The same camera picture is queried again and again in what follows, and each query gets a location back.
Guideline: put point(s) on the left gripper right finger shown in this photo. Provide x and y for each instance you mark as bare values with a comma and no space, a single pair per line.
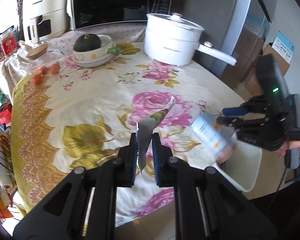
164,175

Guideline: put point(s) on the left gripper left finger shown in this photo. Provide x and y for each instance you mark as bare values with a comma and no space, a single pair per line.
127,168

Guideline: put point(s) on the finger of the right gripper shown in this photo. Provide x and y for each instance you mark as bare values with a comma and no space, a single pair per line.
237,122
236,111

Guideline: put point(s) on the light blue milk carton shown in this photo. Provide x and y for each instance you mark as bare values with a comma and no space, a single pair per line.
217,139

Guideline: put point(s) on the silver torn wrapper piece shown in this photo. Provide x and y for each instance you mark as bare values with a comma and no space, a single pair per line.
144,131

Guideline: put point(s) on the cardboard box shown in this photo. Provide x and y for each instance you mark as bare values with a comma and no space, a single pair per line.
264,69

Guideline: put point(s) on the white plastic chair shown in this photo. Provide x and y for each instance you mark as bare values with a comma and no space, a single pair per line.
243,167

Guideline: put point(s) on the blue white poster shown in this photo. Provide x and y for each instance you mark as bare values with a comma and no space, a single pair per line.
283,46

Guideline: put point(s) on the floral tablecloth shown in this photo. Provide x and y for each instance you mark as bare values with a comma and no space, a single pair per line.
82,117

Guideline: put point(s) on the grey refrigerator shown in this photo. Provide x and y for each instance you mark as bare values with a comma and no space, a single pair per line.
236,27

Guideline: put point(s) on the white electric pot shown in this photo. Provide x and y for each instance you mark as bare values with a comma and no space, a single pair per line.
170,39

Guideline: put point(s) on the white stacked bowls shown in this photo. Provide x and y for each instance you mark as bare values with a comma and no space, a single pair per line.
94,58

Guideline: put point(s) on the green lime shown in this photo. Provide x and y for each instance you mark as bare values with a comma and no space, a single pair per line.
114,51

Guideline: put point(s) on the glass jar with oranges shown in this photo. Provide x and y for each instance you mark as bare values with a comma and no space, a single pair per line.
43,61

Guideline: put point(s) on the dark green pumpkin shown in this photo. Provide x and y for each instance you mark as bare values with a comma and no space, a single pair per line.
87,42

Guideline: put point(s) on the red tea tin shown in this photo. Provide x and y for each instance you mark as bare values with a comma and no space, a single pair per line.
8,44

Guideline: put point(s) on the black microwave oven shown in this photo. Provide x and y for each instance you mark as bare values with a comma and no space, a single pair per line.
86,13

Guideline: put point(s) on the white air fryer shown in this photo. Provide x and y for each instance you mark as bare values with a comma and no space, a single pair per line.
44,19

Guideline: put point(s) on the wire storage rack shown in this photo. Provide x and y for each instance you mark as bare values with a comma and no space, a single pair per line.
7,181

